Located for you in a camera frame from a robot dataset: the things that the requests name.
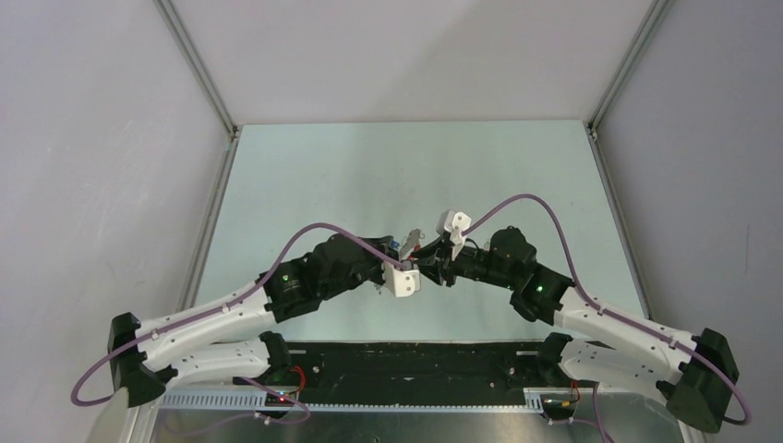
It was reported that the left aluminium frame post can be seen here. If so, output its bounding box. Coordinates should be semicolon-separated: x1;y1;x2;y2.
153;0;238;140

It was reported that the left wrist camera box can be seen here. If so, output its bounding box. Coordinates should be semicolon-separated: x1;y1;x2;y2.
382;261;421;298

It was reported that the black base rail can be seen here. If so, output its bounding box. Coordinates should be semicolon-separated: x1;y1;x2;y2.
255;341;572;408

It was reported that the aluminium frame post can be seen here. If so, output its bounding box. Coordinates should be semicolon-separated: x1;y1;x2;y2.
153;0;238;140
586;0;675;141

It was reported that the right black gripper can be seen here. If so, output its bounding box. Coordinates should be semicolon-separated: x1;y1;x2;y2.
411;234;517;291

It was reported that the white slotted cable duct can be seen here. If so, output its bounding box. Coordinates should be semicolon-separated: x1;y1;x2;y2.
159;389;543;413

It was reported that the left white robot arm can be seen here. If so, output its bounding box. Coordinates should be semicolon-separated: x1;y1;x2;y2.
108;233;420;407

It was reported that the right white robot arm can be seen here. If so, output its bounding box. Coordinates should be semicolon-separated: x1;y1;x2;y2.
411;226;739;434

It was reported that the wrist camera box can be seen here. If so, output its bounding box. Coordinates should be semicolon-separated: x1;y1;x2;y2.
382;261;421;298
436;210;472;245

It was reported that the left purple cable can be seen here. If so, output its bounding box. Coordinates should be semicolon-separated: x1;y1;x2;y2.
70;222;405;426

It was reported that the purple cable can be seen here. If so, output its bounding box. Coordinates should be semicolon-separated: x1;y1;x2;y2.
464;193;753;443
70;222;405;426

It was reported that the red keyring with rings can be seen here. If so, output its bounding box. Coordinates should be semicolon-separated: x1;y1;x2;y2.
391;228;425;261

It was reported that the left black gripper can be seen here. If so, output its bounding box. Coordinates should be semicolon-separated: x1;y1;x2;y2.
319;236;398;300

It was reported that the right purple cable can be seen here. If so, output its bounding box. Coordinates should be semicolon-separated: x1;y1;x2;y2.
464;193;753;443

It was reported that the right aluminium frame post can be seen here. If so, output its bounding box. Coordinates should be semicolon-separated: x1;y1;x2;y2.
586;0;675;141

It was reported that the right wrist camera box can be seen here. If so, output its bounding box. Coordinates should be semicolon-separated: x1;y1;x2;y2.
436;210;472;245

